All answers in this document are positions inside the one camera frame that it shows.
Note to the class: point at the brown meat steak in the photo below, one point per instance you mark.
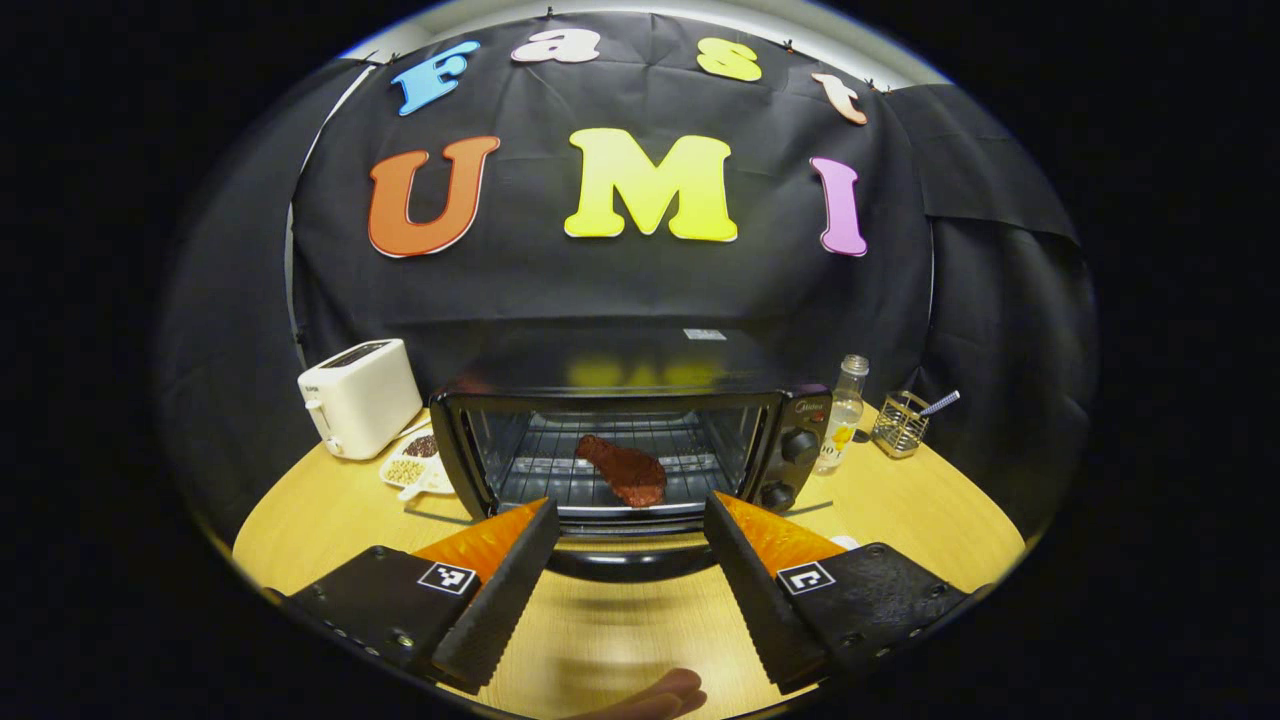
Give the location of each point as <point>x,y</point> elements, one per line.
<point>630,475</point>

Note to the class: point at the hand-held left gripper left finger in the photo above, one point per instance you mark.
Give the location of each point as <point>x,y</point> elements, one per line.
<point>505,600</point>

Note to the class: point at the black electric oven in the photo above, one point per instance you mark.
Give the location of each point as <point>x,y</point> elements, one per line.
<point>790,420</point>

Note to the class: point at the metal spoon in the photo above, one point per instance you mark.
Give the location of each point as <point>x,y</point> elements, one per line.
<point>940,403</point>

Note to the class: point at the white toaster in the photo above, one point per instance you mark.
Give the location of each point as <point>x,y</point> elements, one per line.
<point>365,395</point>

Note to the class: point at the clear glass bottle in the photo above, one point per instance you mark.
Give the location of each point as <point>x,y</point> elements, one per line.
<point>845,415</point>

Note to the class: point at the black backdrop cloth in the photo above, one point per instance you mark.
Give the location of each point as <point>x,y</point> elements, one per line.
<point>650,290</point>

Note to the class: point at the white divided dish with beans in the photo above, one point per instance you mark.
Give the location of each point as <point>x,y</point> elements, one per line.
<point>405,470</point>

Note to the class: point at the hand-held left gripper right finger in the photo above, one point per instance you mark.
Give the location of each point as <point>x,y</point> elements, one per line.
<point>760,600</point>

